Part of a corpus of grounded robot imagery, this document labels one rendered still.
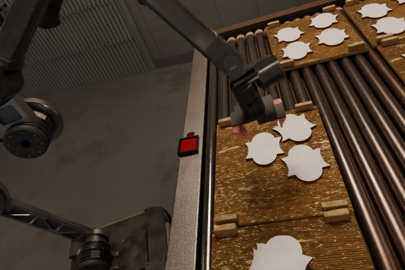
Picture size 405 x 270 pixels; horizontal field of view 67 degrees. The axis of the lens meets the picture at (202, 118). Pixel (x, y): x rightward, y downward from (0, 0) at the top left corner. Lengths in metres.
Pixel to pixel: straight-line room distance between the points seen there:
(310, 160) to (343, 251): 0.26
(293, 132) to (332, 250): 0.38
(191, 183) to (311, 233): 0.39
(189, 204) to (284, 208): 0.28
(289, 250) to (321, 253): 0.07
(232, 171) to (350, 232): 0.36
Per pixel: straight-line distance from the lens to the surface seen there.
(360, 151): 0.98
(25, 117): 1.20
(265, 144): 0.99
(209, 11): 3.39
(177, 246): 0.90
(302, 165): 0.92
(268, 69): 0.73
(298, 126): 1.03
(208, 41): 0.70
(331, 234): 0.81
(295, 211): 0.85
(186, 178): 1.03
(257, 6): 3.34
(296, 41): 1.50
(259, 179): 0.92
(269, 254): 0.77
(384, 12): 1.60
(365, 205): 0.87
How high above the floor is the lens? 1.65
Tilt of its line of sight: 37 degrees down
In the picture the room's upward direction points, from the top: 23 degrees counter-clockwise
